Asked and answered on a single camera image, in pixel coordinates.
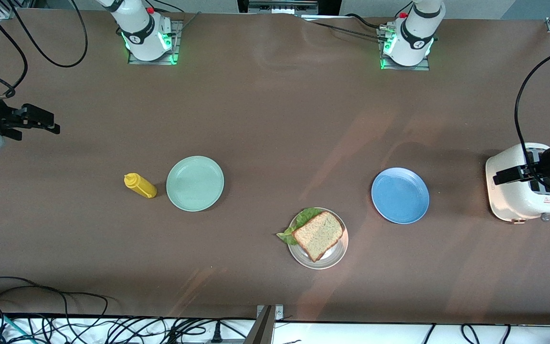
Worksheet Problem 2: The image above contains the yellow mustard squeeze bottle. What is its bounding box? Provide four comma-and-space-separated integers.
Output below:
124, 173, 158, 199

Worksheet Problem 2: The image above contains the beige plate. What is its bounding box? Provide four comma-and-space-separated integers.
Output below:
287, 208, 349, 269

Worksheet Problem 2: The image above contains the brown bread slice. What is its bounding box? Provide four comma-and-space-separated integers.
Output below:
292, 211, 345, 262

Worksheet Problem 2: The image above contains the green lettuce leaf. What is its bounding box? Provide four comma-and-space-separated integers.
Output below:
276, 207, 323, 246

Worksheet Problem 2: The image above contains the blue plate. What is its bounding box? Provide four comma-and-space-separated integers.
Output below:
371, 167, 430, 225

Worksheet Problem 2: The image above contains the mint green plate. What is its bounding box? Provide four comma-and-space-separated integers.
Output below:
166, 156, 225, 212

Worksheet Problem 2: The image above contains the white two-slot toaster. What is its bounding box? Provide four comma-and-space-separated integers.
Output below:
485, 142, 550, 224

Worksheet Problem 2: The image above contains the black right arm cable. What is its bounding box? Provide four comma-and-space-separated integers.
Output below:
5, 0, 88, 68

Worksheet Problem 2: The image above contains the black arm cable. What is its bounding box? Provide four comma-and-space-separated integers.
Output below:
515, 43, 550, 192
5, 0, 88, 68

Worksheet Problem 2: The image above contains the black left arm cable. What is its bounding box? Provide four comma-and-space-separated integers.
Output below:
515, 43, 550, 192

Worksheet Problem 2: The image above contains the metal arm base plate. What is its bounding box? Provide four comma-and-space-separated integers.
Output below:
379, 26, 431, 71
128, 20, 182, 65

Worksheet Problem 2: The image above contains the black base supply cable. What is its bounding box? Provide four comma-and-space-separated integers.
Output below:
301, 13, 392, 40

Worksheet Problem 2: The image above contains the black equipment frame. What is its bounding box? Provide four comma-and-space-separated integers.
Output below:
237, 0, 341, 15

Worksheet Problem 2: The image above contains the aluminium frame post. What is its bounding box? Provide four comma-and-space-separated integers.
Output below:
243, 305, 285, 344

